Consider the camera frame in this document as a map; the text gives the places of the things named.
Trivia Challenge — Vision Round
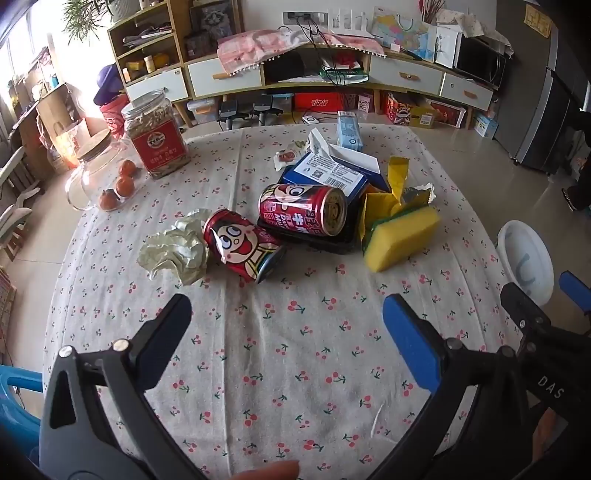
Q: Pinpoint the map print paper bag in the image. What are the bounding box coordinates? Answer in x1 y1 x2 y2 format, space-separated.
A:
372 7 437 63

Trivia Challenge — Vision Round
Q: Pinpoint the white chair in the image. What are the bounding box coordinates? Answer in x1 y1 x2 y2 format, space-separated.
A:
0 148 42 259

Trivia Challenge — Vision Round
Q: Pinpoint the blue tissue packet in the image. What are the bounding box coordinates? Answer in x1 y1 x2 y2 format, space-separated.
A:
336 111 363 152

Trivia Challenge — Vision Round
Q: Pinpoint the red gift box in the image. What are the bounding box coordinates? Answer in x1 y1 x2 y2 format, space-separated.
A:
434 99 469 129

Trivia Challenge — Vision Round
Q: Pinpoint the white plastic basin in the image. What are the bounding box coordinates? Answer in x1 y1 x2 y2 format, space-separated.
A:
497 220 554 308

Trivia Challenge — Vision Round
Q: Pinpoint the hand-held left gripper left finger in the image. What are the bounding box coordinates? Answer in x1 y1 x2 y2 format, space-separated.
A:
39 293 208 480

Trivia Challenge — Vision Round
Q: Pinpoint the white paper bag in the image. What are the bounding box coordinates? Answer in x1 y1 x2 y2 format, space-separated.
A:
434 23 462 70

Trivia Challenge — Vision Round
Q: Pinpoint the brown cardboard box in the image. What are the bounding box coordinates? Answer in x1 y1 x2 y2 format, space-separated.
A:
37 85 88 171

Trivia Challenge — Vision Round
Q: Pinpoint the person's left hand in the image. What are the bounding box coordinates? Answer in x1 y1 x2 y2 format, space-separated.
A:
229 460 301 480

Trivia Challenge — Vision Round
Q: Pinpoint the framed cat picture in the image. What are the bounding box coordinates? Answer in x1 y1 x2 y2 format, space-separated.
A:
190 0 236 58

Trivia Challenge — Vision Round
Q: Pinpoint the cherry print tablecloth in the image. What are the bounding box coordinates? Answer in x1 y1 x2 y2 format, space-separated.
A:
42 122 525 480

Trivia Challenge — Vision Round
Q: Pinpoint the red flat carton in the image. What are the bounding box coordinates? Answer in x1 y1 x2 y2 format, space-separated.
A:
294 93 340 112

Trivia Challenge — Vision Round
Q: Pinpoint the wooden shelf unit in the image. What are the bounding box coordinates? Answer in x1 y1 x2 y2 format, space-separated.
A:
107 0 190 104

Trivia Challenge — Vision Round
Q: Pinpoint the glass jar cork lid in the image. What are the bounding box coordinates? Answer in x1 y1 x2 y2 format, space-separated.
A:
65 129 141 212

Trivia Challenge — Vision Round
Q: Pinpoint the green potted plant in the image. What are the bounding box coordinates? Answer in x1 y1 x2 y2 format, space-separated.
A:
62 0 116 33

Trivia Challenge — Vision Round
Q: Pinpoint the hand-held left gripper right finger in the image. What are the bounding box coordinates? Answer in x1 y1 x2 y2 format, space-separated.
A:
369 294 533 480

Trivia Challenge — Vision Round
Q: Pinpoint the white picket rack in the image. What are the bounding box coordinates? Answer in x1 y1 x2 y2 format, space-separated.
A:
325 7 370 33

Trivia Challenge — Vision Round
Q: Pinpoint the yellow lion print box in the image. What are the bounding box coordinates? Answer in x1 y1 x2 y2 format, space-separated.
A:
385 92 437 129

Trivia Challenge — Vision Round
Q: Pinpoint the grey refrigerator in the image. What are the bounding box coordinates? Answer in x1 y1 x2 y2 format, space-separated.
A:
496 0 591 176

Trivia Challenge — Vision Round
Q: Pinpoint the plastic jar red label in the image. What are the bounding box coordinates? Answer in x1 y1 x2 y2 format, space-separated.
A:
121 89 191 180

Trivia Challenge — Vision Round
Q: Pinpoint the pink cloth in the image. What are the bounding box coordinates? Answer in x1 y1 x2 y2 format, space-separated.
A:
217 28 386 77

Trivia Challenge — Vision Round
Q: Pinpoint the purple hat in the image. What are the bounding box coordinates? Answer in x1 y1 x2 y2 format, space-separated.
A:
93 65 130 106

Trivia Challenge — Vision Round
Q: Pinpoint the crumpled silver foil wrapper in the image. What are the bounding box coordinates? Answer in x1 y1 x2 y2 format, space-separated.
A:
137 209 213 287

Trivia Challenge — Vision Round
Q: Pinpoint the black microwave oven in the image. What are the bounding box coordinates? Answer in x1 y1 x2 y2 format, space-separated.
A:
455 34 509 86

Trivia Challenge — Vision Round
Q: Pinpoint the black plastic tray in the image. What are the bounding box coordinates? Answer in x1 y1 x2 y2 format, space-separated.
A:
256 198 363 254

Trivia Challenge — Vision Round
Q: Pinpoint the wooden white drawer cabinet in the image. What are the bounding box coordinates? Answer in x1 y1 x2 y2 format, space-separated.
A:
185 41 502 130

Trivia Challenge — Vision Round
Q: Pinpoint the red cartoon drink can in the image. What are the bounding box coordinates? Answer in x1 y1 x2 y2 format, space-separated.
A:
257 183 348 237
203 209 283 284

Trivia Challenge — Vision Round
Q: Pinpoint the pink patterned small box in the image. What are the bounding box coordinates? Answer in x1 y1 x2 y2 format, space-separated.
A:
344 92 375 114

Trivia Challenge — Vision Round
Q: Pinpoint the yellow sponge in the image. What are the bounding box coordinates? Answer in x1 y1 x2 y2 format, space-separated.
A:
364 205 441 272

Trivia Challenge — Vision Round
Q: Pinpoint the blue plastic chair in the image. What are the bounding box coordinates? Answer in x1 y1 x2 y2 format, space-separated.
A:
0 364 44 457

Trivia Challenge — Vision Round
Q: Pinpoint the wall power strip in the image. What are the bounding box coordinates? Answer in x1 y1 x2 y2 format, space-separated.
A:
283 11 328 24

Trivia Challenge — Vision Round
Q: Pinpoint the blue cardboard box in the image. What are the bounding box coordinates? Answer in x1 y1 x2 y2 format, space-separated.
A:
281 143 391 206

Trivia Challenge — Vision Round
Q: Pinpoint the yellow foil wrapper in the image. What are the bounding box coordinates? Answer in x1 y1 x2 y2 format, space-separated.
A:
360 157 411 252

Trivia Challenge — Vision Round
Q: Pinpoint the blue white carton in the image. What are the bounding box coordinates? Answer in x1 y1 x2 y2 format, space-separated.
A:
472 112 499 139

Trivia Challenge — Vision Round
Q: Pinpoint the crumpled white tissue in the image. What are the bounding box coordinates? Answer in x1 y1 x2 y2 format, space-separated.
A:
307 129 342 158

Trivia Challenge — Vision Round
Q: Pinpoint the small snack wrapper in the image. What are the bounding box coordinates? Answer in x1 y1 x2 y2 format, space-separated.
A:
273 143 308 172

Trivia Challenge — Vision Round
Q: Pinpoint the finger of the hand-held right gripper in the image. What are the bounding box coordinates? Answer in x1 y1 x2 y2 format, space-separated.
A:
500 282 552 344
558 271 591 315

